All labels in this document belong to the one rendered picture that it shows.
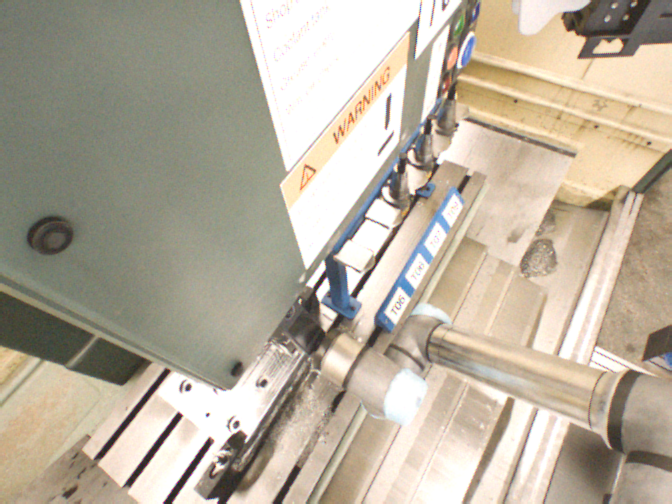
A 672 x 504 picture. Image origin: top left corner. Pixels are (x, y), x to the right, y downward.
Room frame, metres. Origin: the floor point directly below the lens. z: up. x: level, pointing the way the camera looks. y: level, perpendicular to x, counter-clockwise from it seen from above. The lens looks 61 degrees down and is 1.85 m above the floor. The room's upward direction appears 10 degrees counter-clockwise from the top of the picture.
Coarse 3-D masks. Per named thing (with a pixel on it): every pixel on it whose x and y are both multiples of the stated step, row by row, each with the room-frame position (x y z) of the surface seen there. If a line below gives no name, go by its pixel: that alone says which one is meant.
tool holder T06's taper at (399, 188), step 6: (396, 168) 0.46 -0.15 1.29; (396, 174) 0.45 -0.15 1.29; (402, 174) 0.44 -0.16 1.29; (408, 174) 0.45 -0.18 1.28; (390, 180) 0.46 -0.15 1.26; (396, 180) 0.44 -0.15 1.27; (402, 180) 0.44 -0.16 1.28; (408, 180) 0.45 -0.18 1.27; (390, 186) 0.45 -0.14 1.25; (396, 186) 0.44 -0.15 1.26; (402, 186) 0.44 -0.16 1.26; (408, 186) 0.44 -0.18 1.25; (390, 192) 0.45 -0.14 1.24; (396, 192) 0.44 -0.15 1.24; (402, 192) 0.44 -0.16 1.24; (408, 192) 0.44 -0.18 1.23; (396, 198) 0.43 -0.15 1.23; (402, 198) 0.43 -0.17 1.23
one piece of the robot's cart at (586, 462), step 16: (608, 352) 0.22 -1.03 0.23; (608, 368) 0.16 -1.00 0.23; (624, 368) 0.15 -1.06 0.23; (640, 368) 0.14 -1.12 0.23; (576, 432) -0.03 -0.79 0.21; (592, 432) -0.04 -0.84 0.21; (576, 448) -0.08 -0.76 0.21; (592, 448) -0.09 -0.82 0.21; (608, 448) -0.10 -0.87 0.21; (560, 464) -0.12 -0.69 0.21; (576, 464) -0.13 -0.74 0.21; (592, 464) -0.14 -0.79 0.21; (608, 464) -0.15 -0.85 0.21; (560, 480) -0.17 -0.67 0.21; (576, 480) -0.18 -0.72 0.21; (592, 480) -0.18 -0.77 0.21; (608, 480) -0.19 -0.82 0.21; (560, 496) -0.21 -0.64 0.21; (576, 496) -0.22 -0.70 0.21; (592, 496) -0.23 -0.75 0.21
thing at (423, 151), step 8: (432, 128) 0.54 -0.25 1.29; (424, 136) 0.53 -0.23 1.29; (432, 136) 0.53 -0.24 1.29; (416, 144) 0.54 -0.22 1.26; (424, 144) 0.52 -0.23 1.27; (432, 144) 0.52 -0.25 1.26; (416, 152) 0.53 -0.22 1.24; (424, 152) 0.52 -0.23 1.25; (432, 152) 0.52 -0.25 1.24; (416, 160) 0.52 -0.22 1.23; (424, 160) 0.52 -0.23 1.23
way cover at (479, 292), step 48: (480, 288) 0.40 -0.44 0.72; (528, 288) 0.38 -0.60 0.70; (528, 336) 0.23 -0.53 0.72; (432, 384) 0.15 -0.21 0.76; (480, 384) 0.13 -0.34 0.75; (384, 432) 0.06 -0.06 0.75; (432, 432) 0.04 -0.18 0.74; (480, 432) 0.02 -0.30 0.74; (336, 480) -0.03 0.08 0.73; (384, 480) -0.05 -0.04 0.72; (432, 480) -0.07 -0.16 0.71
